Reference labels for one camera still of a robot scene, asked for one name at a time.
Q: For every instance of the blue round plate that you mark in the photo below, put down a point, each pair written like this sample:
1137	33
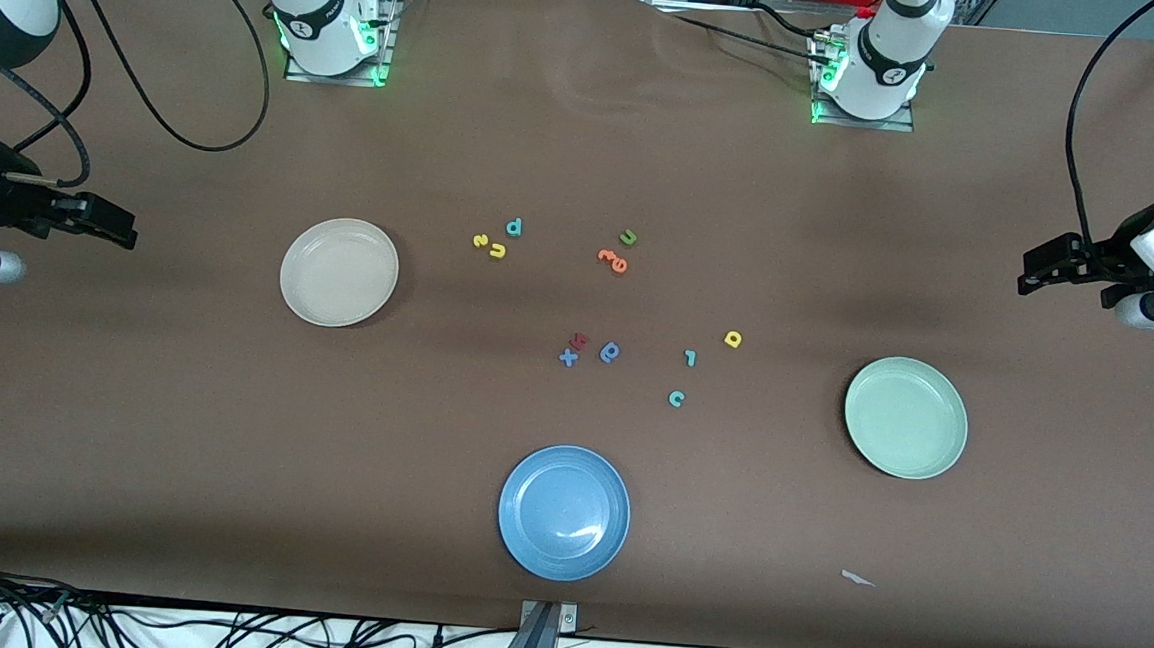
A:
563	513

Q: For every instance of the yellow foam letter u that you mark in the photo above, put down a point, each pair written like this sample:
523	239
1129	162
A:
497	252

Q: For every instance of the teal foam letter p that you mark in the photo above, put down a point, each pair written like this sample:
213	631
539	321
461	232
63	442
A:
514	227

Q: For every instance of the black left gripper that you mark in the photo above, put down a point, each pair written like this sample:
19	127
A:
1105	260

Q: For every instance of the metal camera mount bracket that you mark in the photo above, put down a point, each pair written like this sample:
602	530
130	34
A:
543	628

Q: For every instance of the blue foam letter x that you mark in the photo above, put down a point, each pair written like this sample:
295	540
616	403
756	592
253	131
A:
568	358

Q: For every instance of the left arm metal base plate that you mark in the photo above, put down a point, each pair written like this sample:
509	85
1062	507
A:
865	123

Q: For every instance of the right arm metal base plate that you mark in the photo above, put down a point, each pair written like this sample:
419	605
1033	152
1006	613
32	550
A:
391	22

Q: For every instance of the green foam letter u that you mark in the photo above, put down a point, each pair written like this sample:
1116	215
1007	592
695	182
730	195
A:
628	238

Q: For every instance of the teal foam letter c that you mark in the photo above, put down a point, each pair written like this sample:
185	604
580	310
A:
676	399

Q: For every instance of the white paper scrap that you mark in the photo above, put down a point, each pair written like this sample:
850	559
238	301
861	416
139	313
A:
857	579

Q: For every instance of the yellow foam letter d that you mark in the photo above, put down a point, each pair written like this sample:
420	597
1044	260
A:
732	340

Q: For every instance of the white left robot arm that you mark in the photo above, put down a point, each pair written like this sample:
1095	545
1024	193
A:
889	53

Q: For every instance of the light green round plate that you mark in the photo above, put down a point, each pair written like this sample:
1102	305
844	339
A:
905	417

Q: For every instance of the beige round plate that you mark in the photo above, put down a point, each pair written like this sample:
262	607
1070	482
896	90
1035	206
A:
340	272

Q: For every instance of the red foam letter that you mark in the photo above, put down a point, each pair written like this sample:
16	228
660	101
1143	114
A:
580	341

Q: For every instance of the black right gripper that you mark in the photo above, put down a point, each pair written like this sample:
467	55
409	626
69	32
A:
15	204

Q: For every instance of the blue foam letter a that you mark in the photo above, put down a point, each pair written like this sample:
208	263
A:
610	352

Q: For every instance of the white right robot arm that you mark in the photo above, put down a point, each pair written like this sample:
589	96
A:
320	18

